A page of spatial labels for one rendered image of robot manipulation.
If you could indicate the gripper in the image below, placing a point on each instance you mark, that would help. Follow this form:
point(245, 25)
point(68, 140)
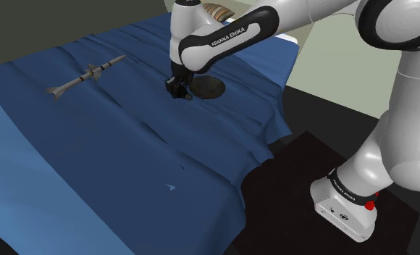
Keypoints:
point(178, 83)

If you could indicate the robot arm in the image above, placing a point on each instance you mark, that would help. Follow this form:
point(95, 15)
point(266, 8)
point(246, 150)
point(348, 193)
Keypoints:
point(400, 123)

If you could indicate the dark round plate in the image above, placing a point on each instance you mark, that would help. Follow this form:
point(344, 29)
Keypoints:
point(210, 87)

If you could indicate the bed with blue cover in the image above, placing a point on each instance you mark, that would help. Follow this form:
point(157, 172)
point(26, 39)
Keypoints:
point(132, 141)

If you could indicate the striped brown pillow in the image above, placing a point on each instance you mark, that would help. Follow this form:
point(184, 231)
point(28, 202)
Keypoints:
point(220, 12)

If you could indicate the grey toy missile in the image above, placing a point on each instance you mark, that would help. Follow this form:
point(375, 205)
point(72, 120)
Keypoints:
point(79, 78)

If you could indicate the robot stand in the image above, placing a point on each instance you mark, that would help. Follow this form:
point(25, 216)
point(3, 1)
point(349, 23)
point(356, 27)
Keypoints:
point(294, 197)

